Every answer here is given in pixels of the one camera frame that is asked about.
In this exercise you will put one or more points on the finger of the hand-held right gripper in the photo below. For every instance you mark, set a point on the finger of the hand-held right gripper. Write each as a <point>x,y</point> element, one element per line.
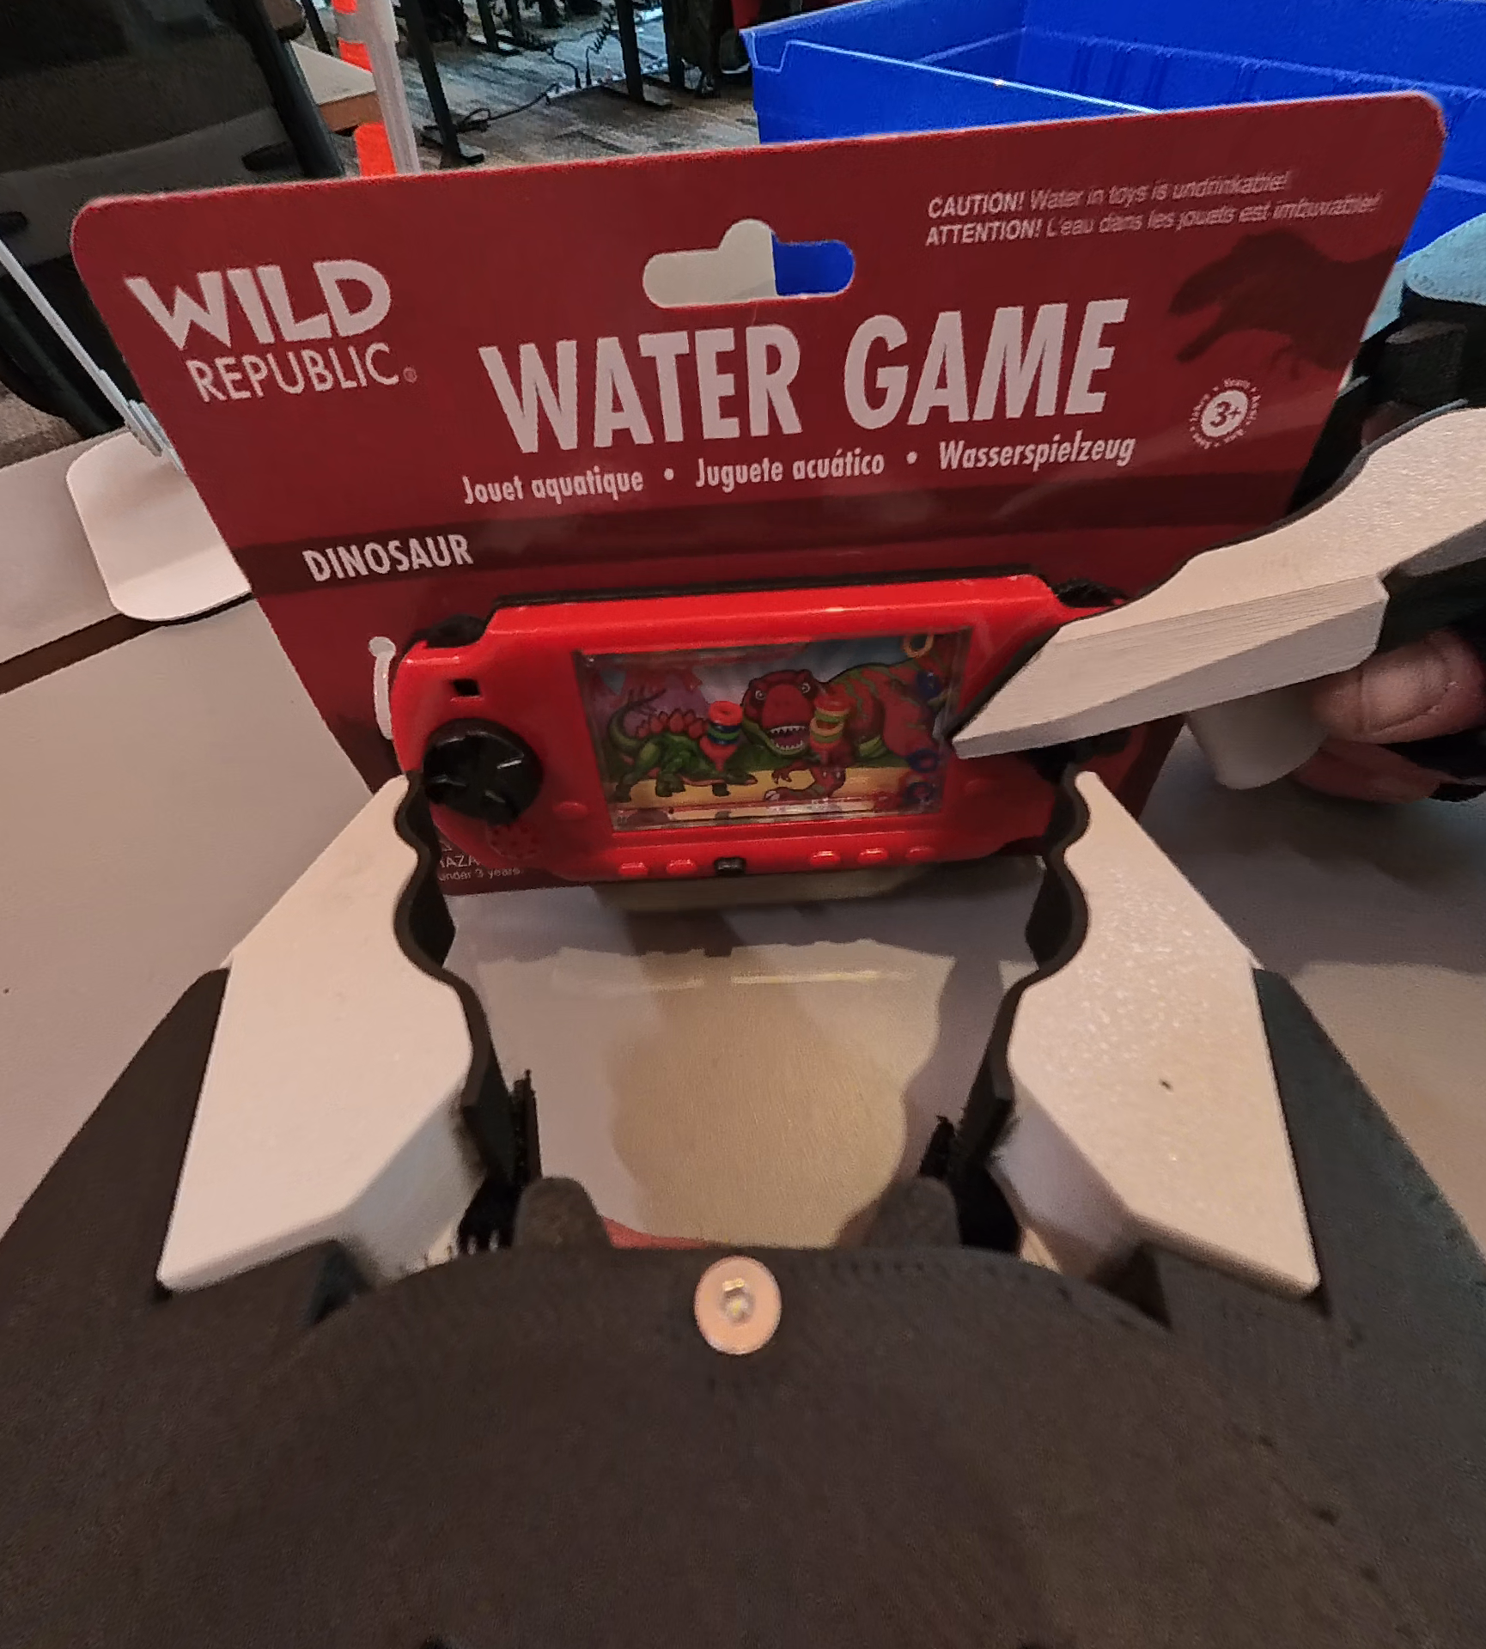
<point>1271,619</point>
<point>1386,412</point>

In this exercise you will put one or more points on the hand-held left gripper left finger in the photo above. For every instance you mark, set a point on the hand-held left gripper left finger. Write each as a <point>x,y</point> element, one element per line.
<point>330,1057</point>

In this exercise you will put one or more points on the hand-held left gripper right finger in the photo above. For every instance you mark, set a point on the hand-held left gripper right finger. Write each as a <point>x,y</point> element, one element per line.
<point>1143,1057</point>

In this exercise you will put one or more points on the red handheld toy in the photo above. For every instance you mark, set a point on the red handheld toy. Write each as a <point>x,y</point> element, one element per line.
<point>433,424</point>

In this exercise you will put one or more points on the person's right hand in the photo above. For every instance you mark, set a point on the person's right hand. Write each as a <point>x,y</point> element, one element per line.
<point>1412,703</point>

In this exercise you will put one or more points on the blue plastic bin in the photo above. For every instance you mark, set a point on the blue plastic bin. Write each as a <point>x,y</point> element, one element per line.
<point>1077,38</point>

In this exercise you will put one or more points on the orange traffic cone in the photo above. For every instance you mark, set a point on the orange traffic cone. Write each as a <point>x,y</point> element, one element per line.
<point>369,151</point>

